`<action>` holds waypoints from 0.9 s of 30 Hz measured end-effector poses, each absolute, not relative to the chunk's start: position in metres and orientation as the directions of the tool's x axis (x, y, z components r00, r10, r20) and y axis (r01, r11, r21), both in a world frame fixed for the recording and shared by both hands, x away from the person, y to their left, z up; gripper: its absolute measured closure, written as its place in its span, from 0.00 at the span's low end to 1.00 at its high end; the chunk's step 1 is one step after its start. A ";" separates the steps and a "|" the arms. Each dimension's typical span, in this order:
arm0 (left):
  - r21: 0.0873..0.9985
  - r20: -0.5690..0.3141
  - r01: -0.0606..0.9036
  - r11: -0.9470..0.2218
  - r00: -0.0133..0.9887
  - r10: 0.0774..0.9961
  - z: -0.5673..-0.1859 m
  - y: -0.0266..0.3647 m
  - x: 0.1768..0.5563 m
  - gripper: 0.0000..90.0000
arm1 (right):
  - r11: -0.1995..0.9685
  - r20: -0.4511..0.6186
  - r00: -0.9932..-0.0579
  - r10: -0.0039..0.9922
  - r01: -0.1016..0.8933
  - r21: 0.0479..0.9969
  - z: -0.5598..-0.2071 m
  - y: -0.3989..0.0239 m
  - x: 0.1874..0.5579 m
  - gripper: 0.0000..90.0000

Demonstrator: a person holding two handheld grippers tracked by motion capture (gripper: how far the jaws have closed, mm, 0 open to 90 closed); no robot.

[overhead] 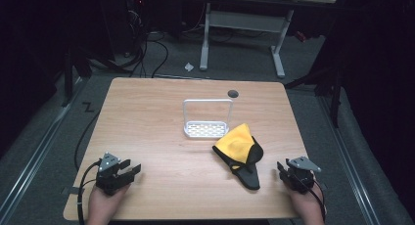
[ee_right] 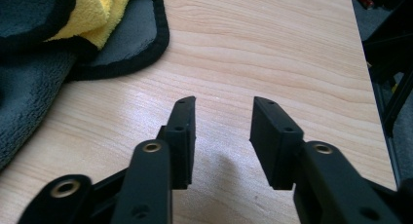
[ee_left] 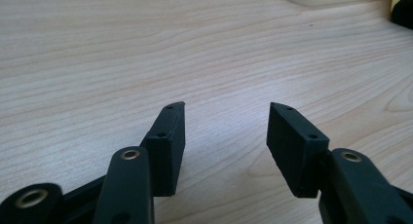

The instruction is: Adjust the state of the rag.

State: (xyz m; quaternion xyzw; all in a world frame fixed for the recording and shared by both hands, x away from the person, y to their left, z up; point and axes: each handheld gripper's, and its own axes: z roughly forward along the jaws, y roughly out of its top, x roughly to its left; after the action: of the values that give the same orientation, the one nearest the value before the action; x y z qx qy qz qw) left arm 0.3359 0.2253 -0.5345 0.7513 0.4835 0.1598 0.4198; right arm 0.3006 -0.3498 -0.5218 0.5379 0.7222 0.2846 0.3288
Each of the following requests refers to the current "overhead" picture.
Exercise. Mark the white slotted rack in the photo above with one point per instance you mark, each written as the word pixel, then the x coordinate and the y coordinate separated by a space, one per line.
pixel 206 128

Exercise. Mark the white paper scrap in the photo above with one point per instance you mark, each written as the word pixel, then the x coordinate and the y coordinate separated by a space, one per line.
pixel 189 67

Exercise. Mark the white-legged desk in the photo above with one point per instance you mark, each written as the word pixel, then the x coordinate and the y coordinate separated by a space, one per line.
pixel 244 22

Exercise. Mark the yellow and black cloth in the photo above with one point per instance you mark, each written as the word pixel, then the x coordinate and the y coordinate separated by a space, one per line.
pixel 239 150

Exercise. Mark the person's left hand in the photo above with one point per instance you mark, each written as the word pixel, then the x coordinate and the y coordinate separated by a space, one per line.
pixel 103 207

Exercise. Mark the metal floor rail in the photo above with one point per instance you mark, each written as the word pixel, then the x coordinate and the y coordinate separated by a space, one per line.
pixel 352 163
pixel 36 153

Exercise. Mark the person's right hand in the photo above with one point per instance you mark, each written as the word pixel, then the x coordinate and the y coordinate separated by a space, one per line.
pixel 306 207

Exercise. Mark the black zigzag floor tape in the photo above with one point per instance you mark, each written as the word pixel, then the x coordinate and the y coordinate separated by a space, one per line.
pixel 87 106

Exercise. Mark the red object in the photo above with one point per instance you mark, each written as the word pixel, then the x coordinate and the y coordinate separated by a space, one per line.
pixel 300 36

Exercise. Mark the black round table grommet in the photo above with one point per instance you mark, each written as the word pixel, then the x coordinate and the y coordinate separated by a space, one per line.
pixel 233 94

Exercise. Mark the black metal stand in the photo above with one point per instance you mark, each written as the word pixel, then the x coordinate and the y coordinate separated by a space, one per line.
pixel 68 75
pixel 334 88

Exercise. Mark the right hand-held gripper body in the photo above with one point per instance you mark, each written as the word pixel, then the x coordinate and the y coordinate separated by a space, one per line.
pixel 301 177

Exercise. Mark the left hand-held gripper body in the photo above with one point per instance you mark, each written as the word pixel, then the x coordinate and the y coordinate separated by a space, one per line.
pixel 109 177

